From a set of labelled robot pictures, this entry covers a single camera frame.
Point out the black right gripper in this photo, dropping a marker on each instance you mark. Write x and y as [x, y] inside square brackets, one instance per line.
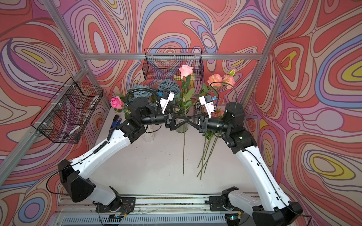
[202, 128]

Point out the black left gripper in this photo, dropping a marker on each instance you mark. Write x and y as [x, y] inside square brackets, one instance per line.
[168, 120]

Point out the clear ribbed glass vase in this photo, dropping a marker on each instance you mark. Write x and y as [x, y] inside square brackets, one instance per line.
[181, 125]

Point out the pink rose stem glass vase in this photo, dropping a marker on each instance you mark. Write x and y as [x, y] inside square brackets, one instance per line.
[186, 94]

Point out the pink peony bunch glass vase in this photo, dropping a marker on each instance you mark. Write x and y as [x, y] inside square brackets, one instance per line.
[212, 145]

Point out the light pink rose stem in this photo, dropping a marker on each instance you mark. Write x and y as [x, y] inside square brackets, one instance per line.
[212, 149]

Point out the white ribbed ceramic vase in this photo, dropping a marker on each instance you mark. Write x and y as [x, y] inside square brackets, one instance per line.
[148, 137]

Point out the pink peony flower branch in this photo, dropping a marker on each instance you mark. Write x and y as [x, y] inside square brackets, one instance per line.
[208, 158]

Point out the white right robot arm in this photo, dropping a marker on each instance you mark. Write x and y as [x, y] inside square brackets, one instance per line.
[273, 207]

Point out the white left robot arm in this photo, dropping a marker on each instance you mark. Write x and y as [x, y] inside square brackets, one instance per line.
[147, 108]

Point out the blue rose bunch glass vase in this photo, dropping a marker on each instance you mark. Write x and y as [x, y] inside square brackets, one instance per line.
[171, 86]

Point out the blue rose bunch white vase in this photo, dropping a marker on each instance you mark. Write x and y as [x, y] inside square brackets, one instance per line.
[142, 91]

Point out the yellow sponge in basket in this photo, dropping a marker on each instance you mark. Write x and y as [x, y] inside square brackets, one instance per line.
[181, 76]

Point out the pink peony branch right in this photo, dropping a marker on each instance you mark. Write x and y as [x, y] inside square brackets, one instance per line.
[216, 82]

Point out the blue black stapler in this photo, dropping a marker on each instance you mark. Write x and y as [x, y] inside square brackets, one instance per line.
[116, 121]

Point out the magenta rose stem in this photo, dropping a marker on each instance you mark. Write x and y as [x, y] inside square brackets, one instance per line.
[117, 103]

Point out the white marker in basket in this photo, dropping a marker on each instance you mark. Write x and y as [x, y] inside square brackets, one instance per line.
[71, 132]

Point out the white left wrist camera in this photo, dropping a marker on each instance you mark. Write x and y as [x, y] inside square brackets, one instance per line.
[165, 97]

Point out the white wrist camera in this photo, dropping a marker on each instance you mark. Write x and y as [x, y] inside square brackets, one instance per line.
[165, 97]
[208, 102]

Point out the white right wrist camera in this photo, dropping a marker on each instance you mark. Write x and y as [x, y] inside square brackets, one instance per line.
[208, 102]

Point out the black wire basket back wall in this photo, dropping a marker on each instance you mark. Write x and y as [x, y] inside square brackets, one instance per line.
[164, 63]

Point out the black wire basket wall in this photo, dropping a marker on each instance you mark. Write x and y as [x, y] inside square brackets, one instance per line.
[164, 63]
[73, 104]

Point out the metal base rail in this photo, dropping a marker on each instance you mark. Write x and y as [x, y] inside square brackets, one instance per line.
[154, 210]

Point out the black wire basket left wall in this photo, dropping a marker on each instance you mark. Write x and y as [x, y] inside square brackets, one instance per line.
[73, 104]

